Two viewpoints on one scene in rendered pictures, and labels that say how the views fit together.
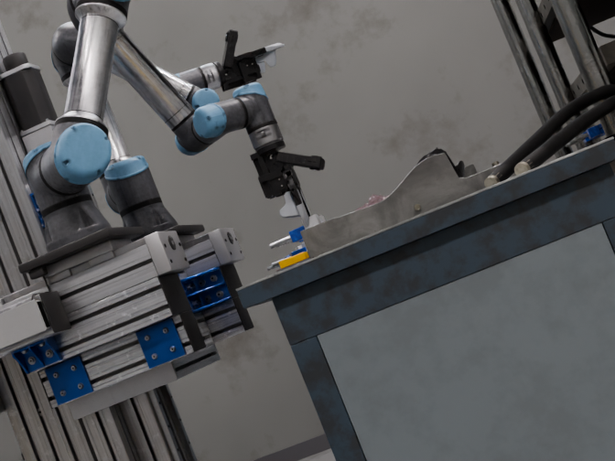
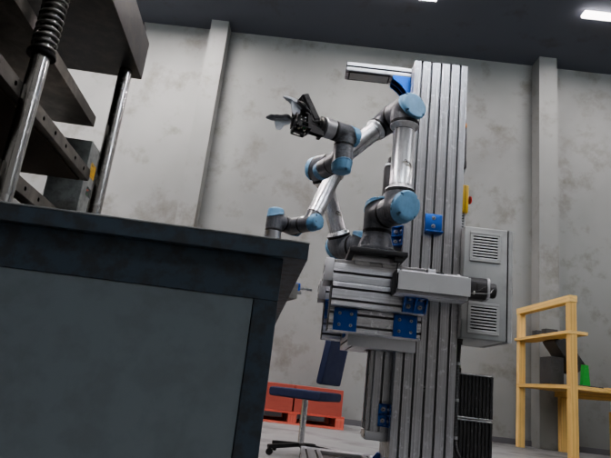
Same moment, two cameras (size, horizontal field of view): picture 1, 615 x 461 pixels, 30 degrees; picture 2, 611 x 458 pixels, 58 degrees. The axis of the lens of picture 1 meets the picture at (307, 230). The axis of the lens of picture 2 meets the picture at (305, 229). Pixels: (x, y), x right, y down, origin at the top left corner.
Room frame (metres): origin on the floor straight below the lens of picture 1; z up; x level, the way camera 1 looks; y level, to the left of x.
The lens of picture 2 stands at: (5.10, -0.28, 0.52)
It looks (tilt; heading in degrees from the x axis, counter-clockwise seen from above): 15 degrees up; 170
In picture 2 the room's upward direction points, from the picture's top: 7 degrees clockwise
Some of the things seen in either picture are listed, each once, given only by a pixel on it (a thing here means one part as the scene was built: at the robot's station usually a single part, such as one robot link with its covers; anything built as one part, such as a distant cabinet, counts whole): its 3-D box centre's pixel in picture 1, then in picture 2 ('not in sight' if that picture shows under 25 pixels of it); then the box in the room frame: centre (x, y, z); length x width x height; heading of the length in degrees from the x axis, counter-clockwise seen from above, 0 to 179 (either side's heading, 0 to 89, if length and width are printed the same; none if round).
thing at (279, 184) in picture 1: (276, 171); not in sight; (2.71, 0.02, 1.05); 0.09 x 0.08 x 0.12; 84
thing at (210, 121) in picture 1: (216, 121); (293, 225); (2.67, 0.10, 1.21); 0.11 x 0.11 x 0.08; 34
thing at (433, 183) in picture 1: (406, 201); not in sight; (2.73, -0.25, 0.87); 0.50 x 0.26 x 0.14; 84
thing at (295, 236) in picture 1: (296, 235); not in sight; (2.71, 0.03, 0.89); 0.13 x 0.05 x 0.05; 84
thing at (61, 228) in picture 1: (73, 224); not in sight; (2.55, 0.48, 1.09); 0.15 x 0.15 x 0.10
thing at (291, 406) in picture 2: not in sight; (290, 403); (-2.47, 1.16, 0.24); 1.40 x 0.99 x 0.48; 79
